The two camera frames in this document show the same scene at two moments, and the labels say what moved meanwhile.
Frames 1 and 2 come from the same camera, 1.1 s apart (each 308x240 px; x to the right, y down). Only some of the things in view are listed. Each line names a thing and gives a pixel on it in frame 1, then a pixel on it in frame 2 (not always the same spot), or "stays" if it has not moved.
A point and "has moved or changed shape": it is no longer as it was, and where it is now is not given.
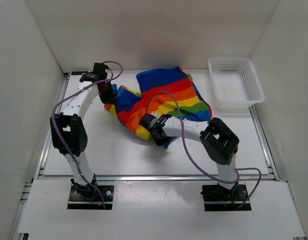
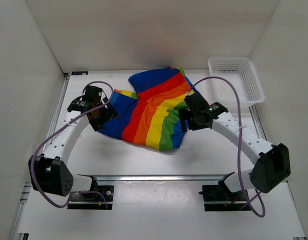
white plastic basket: (235, 83) stays
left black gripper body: (108, 94) to (101, 112)
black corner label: (78, 72) stays
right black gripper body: (160, 141) to (193, 123)
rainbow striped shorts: (170, 92) has moved or changed shape
